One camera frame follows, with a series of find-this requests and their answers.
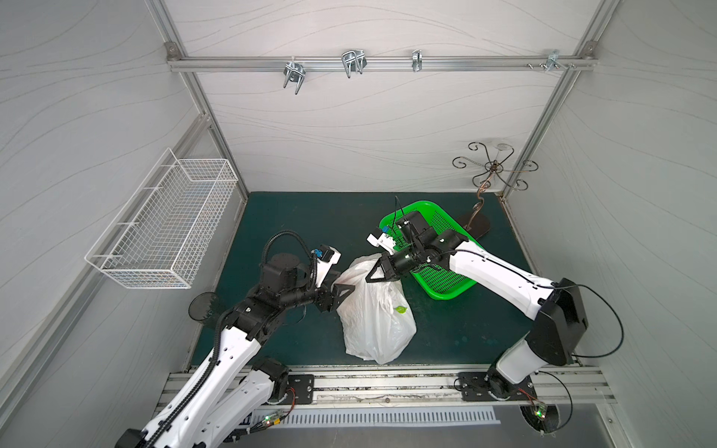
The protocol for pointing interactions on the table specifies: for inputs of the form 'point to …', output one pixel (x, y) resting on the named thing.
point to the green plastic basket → (436, 279)
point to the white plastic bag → (376, 316)
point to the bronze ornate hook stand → (476, 223)
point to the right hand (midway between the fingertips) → (366, 278)
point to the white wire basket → (159, 237)
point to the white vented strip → (394, 416)
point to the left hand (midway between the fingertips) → (346, 282)
